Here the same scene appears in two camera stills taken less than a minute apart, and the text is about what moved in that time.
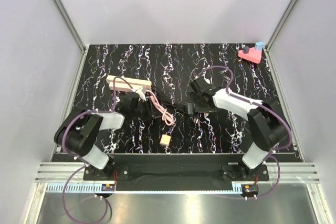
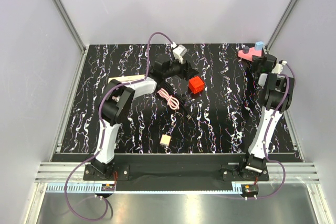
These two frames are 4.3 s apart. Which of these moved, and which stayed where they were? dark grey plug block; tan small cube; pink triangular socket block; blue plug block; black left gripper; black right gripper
Moved: black right gripper; black left gripper
Stayed: dark grey plug block; blue plug block; tan small cube; pink triangular socket block
